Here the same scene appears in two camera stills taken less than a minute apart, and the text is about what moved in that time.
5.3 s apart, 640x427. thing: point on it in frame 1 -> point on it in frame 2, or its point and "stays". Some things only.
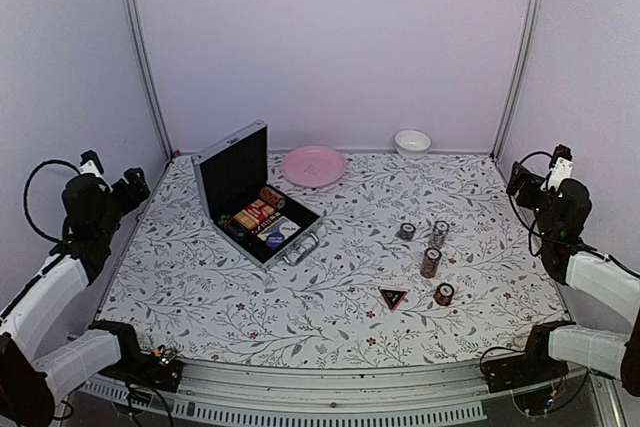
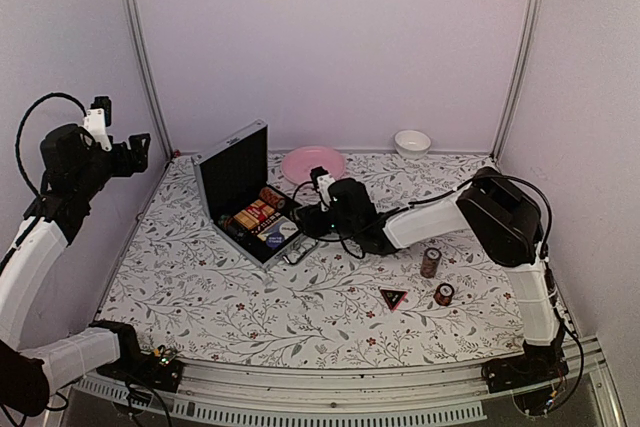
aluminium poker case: x=232 y=177 stays
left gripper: x=139 y=184 -> x=128 y=166
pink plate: x=313 y=166 stays
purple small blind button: x=275 y=240 stays
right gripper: x=518 y=182 -> x=311 y=220
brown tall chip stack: x=430 y=262 stays
